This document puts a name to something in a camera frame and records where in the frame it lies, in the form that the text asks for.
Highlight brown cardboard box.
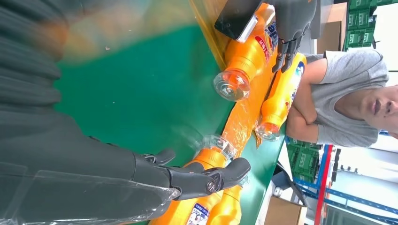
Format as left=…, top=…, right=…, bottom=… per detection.
left=316, top=2, right=348, bottom=54
left=263, top=195, right=309, bottom=225

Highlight green plastic crates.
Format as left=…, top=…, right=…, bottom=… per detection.
left=285, top=138, right=321, bottom=184
left=343, top=0, right=398, bottom=52

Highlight seated person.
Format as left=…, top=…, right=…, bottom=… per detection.
left=286, top=49, right=398, bottom=149

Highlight yellow plastic wrapped sheet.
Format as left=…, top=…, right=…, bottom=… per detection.
left=190, top=0, right=281, bottom=158

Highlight dark tablet on stand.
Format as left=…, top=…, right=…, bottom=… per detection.
left=272, top=161, right=308, bottom=207

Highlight blue metal rack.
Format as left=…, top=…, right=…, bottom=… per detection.
left=293, top=144, right=398, bottom=225

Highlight red metal post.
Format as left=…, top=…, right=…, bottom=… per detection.
left=313, top=144, right=334, bottom=225

